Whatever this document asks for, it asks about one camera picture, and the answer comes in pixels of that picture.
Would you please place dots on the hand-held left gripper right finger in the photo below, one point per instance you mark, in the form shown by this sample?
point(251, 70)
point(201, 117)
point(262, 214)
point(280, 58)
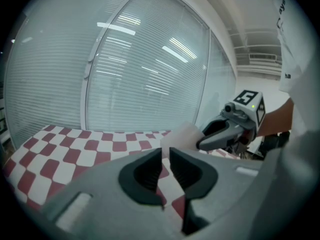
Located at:
point(215, 174)

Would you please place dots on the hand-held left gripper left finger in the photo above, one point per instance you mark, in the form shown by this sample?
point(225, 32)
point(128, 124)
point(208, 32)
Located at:
point(105, 184)

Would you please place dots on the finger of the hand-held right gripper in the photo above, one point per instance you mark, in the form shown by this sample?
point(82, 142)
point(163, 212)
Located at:
point(220, 139)
point(212, 121)

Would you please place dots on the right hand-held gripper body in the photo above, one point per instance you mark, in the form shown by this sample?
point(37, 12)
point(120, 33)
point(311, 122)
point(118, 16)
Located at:
point(250, 109)

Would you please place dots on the translucent white cup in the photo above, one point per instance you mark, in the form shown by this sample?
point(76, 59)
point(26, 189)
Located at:
point(181, 137)

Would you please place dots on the person's right forearm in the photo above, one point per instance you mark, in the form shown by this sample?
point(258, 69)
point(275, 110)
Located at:
point(277, 119)

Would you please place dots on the glass panel with blinds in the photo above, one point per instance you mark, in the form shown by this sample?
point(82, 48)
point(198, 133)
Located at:
point(50, 71)
point(150, 79)
point(220, 84)

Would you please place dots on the red and white checkered tablecloth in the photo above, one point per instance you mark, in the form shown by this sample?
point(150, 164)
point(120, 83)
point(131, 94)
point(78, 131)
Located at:
point(62, 156)

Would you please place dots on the person's white printed shirt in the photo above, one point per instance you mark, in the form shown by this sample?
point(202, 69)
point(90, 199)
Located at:
point(295, 46)

